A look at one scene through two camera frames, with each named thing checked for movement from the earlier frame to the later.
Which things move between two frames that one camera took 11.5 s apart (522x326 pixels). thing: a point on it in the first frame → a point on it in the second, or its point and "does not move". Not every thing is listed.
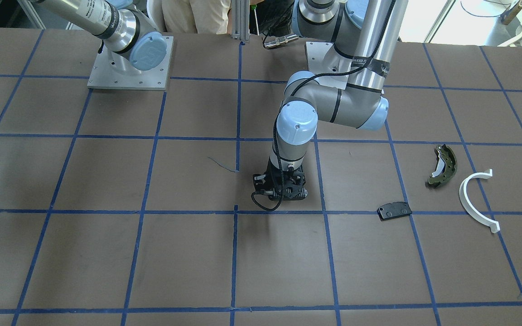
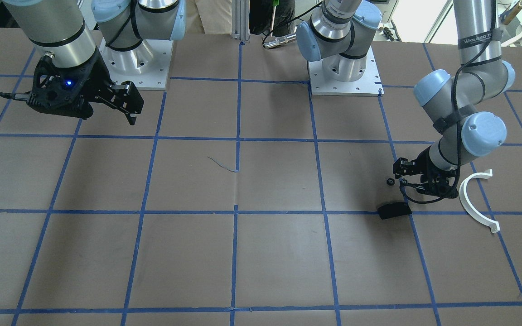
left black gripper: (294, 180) → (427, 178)
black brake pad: (393, 210) does not move
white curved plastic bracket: (494, 225) does not move
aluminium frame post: (240, 10) does not move
